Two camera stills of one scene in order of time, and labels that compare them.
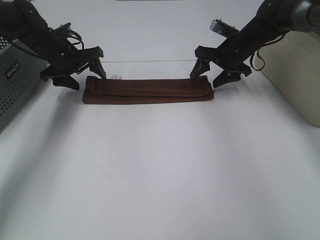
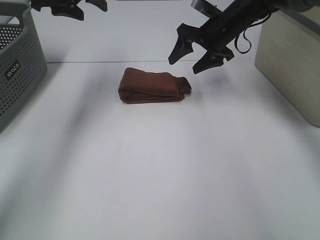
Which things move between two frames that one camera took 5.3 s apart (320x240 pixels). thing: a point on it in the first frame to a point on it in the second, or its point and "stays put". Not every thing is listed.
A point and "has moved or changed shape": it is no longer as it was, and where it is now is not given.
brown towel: [126, 91] has moved or changed shape
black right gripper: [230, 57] to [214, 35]
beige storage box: [292, 65] stays put
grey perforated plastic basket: [20, 73] stays put
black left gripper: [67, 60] to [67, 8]
